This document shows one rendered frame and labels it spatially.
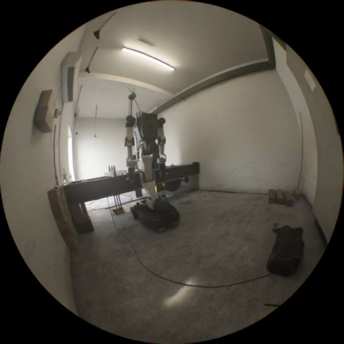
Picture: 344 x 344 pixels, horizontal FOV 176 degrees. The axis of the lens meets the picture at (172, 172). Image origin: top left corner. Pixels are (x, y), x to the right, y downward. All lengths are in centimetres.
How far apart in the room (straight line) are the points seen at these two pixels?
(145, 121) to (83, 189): 115
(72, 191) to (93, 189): 30
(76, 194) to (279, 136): 332
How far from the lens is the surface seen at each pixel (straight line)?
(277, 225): 138
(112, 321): 85
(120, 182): 166
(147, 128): 132
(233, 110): 263
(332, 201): 115
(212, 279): 86
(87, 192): 161
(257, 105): 259
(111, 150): 452
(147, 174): 146
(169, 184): 276
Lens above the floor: 75
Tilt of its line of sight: 5 degrees down
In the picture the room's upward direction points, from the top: 7 degrees counter-clockwise
